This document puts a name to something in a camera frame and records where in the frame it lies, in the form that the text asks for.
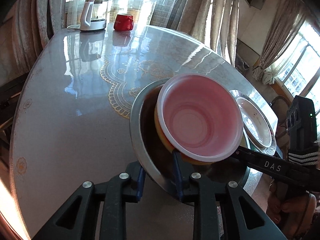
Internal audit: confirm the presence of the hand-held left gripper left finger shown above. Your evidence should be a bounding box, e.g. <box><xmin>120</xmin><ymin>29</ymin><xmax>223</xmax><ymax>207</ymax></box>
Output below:
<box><xmin>32</xmin><ymin>161</ymin><xmax>147</xmax><ymax>240</ymax></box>

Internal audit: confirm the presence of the dark metal chair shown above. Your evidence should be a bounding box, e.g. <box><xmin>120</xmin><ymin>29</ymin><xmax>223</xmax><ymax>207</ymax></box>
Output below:
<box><xmin>271</xmin><ymin>96</ymin><xmax>290</xmax><ymax>135</ymax></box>

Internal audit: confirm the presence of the person's right hand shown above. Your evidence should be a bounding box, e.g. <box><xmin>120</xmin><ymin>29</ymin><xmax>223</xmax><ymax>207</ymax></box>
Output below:
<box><xmin>266</xmin><ymin>177</ymin><xmax>318</xmax><ymax>230</ymax></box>

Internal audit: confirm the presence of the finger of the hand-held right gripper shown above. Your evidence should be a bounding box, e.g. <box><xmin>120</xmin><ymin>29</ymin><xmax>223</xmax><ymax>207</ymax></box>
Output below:
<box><xmin>232</xmin><ymin>146</ymin><xmax>301</xmax><ymax>191</ymax></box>

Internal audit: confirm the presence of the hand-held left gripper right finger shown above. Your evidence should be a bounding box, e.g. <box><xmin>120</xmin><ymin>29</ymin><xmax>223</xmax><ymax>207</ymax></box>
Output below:
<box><xmin>171</xmin><ymin>149</ymin><xmax>288</xmax><ymax>240</ymax></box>

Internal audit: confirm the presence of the beige patterned curtain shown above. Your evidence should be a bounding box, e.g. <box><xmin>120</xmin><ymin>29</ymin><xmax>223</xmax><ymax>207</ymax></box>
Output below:
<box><xmin>175</xmin><ymin>0</ymin><xmax>240</xmax><ymax>65</ymax></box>

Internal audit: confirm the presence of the side window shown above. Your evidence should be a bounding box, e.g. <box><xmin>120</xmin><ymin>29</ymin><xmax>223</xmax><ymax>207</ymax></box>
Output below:
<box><xmin>270</xmin><ymin>22</ymin><xmax>320</xmax><ymax>100</ymax></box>

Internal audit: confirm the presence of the yellow bowl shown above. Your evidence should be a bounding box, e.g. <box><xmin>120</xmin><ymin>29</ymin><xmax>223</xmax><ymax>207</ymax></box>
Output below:
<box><xmin>154</xmin><ymin>90</ymin><xmax>218</xmax><ymax>166</ymax></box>

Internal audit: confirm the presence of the crumpled plastic bag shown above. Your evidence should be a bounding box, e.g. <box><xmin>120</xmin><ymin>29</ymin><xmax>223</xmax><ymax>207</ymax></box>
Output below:
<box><xmin>236</xmin><ymin>57</ymin><xmax>250</xmax><ymax>71</ymax></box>

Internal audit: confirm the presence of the grey patterned curtain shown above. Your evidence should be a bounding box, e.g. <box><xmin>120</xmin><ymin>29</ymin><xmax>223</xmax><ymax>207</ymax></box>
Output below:
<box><xmin>11</xmin><ymin>0</ymin><xmax>68</xmax><ymax>63</ymax></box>

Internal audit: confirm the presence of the red plastic bowl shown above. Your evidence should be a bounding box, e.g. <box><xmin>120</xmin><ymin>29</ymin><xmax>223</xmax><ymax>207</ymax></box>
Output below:
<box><xmin>157</xmin><ymin>73</ymin><xmax>244</xmax><ymax>162</ymax></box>

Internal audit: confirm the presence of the red mug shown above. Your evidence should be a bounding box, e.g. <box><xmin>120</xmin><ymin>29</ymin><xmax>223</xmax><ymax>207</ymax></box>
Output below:
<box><xmin>113</xmin><ymin>14</ymin><xmax>134</xmax><ymax>31</ymax></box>

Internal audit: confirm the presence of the dark wooden bench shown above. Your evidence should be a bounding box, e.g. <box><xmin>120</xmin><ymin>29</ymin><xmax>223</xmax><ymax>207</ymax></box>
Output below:
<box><xmin>0</xmin><ymin>80</ymin><xmax>28</xmax><ymax>135</ymax></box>

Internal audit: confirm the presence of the white glass electric kettle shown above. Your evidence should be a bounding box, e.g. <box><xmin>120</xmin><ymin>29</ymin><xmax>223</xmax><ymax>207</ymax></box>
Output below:
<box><xmin>79</xmin><ymin>0</ymin><xmax>110</xmax><ymax>32</ymax></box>

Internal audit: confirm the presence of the large decorated white plate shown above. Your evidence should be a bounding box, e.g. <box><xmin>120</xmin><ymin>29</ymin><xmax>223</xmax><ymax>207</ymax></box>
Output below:
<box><xmin>229</xmin><ymin>89</ymin><xmax>278</xmax><ymax>153</ymax></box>

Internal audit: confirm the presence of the stainless steel bowl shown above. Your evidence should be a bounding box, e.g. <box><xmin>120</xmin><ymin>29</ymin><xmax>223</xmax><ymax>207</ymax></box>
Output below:
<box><xmin>129</xmin><ymin>78</ymin><xmax>251</xmax><ymax>203</ymax></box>

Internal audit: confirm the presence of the beige tied curtain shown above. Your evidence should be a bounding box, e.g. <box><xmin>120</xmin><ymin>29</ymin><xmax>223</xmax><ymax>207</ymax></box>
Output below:
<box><xmin>252</xmin><ymin>0</ymin><xmax>310</xmax><ymax>85</ymax></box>

